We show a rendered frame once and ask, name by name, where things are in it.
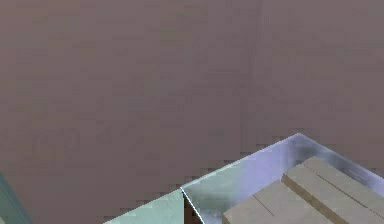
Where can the beige cardboard carton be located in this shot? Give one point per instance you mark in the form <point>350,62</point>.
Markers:
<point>306,200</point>

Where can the pale green cabinet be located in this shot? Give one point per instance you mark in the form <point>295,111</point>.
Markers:
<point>233,180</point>

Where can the pale green door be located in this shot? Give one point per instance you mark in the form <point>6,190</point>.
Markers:
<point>10,206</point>

